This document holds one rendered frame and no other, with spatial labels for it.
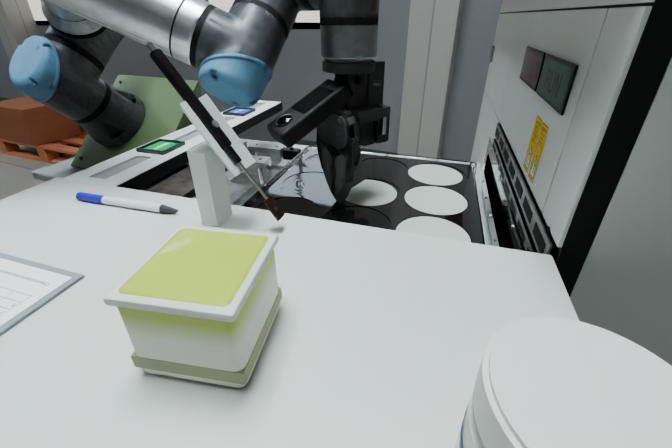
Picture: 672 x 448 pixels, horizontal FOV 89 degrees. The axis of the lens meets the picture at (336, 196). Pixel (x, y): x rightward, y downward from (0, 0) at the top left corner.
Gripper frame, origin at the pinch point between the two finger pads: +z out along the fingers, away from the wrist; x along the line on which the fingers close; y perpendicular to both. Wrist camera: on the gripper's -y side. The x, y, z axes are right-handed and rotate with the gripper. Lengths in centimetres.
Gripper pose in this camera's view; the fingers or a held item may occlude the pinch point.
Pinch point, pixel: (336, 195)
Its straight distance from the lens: 54.3
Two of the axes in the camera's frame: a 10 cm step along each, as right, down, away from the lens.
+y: 8.1, -2.7, 5.2
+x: -5.9, -3.8, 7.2
